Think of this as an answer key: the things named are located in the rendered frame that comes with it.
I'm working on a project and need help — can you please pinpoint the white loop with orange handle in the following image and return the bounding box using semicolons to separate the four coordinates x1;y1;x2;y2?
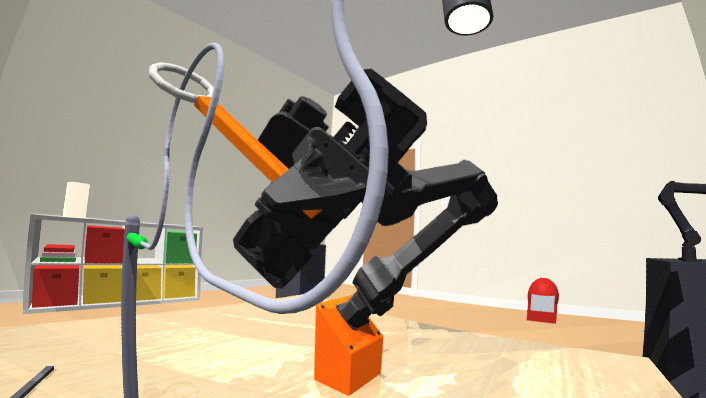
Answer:
149;62;321;219

